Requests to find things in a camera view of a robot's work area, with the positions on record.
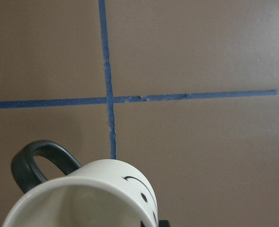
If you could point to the white smiley face mug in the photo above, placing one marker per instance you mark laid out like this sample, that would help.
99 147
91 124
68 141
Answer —
59 192

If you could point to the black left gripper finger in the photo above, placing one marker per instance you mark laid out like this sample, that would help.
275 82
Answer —
163 223

